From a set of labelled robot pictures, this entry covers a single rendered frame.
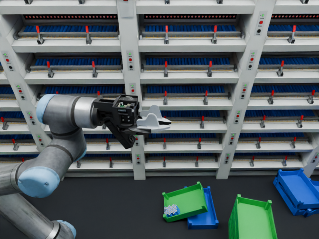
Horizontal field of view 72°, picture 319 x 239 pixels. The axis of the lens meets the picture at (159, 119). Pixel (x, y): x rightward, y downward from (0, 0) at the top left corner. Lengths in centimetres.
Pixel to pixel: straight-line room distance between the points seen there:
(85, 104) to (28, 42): 91
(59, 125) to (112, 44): 74
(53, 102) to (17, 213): 73
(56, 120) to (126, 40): 74
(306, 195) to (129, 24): 173
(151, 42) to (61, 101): 76
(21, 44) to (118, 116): 100
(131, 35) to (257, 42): 69
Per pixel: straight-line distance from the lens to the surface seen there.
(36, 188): 67
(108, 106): 61
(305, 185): 213
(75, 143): 73
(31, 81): 158
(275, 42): 146
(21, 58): 158
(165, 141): 173
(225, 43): 135
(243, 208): 159
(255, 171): 211
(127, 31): 128
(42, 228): 136
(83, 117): 63
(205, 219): 177
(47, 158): 68
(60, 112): 66
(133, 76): 136
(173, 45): 129
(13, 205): 127
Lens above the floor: 150
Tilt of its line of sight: 35 degrees down
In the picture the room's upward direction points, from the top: straight up
